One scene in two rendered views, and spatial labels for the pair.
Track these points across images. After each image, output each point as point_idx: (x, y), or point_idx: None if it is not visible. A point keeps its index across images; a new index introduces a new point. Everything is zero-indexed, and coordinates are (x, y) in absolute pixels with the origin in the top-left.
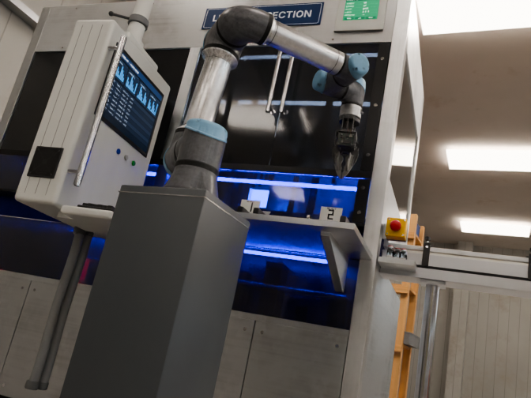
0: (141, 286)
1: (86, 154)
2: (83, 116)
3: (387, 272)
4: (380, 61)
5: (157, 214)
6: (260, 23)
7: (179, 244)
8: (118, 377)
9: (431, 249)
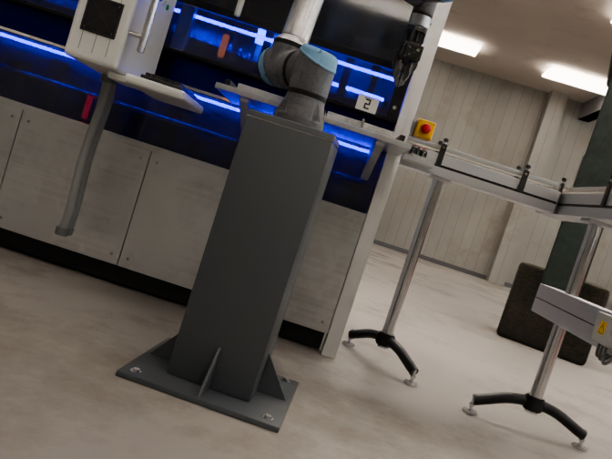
0: (270, 207)
1: (151, 18)
2: None
3: (404, 164)
4: None
5: (287, 147)
6: None
7: (308, 178)
8: (250, 275)
9: (446, 148)
